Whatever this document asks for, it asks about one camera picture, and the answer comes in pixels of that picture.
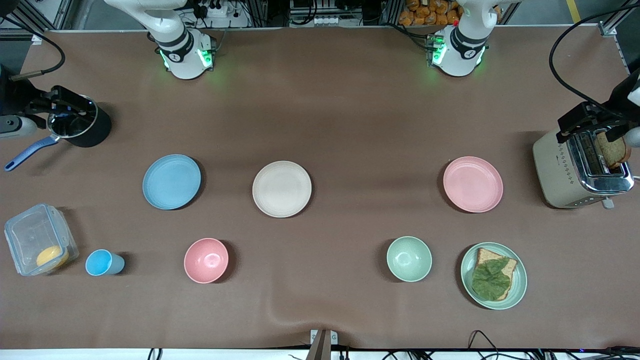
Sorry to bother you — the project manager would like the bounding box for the blue cup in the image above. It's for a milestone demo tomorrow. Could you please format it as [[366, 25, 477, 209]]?
[[85, 249, 126, 277]]

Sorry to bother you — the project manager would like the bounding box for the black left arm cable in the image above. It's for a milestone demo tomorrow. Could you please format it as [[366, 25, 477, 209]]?
[[549, 1, 640, 108]]

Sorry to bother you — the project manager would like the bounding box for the beige and chrome toaster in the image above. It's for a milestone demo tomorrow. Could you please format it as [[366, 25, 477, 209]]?
[[532, 127, 635, 210]]

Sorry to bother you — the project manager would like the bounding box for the blue plate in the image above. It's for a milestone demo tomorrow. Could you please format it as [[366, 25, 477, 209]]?
[[142, 154, 202, 211]]

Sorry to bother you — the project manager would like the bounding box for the brown table mat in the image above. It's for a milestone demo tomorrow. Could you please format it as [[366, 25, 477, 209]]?
[[0, 24, 640, 351]]

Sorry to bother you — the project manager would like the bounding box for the pink bowl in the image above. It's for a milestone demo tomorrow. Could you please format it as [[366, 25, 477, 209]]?
[[183, 237, 230, 284]]

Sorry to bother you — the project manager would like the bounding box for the pink plate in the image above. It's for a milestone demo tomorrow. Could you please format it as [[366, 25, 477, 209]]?
[[442, 156, 504, 214]]

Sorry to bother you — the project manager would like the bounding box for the metal table clamp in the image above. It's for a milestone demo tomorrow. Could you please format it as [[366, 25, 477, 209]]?
[[306, 329, 339, 360]]

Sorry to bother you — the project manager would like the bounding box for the black pot with blue handle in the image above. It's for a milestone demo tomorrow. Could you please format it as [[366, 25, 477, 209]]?
[[4, 95, 113, 172]]

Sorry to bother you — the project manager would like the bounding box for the brown toast slice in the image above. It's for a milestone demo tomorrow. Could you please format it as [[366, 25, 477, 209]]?
[[595, 131, 629, 169]]

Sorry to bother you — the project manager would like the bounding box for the beige plate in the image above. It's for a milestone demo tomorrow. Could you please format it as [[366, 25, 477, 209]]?
[[252, 160, 313, 219]]

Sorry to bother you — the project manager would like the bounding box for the thin black looped cable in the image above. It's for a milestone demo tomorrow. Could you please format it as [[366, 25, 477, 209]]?
[[467, 330, 502, 360]]

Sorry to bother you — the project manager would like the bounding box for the green bowl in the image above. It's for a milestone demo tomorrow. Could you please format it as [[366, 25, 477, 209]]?
[[386, 236, 433, 283]]

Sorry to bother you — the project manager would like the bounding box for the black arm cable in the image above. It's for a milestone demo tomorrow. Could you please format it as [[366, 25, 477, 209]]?
[[549, 1, 640, 108], [0, 16, 67, 82]]

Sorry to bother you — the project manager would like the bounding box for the yellow orange round food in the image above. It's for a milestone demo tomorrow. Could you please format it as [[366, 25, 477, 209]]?
[[36, 245, 70, 273]]

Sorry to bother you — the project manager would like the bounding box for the bag of orange snacks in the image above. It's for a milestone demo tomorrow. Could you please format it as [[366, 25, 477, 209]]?
[[398, 0, 501, 27]]

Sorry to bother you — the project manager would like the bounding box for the clear plastic container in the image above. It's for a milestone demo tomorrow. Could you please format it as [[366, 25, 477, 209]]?
[[4, 203, 80, 277]]

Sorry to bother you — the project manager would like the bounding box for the green lettuce leaf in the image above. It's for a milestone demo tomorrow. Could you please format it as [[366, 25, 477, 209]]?
[[471, 257, 512, 302]]

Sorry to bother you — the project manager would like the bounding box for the bread slice under lettuce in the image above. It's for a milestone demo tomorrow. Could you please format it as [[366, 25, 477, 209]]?
[[472, 247, 519, 301]]

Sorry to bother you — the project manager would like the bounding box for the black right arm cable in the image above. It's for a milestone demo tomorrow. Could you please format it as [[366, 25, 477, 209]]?
[[0, 16, 67, 82]]

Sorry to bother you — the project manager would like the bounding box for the green plate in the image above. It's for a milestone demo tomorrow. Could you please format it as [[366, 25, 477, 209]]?
[[460, 242, 528, 311]]

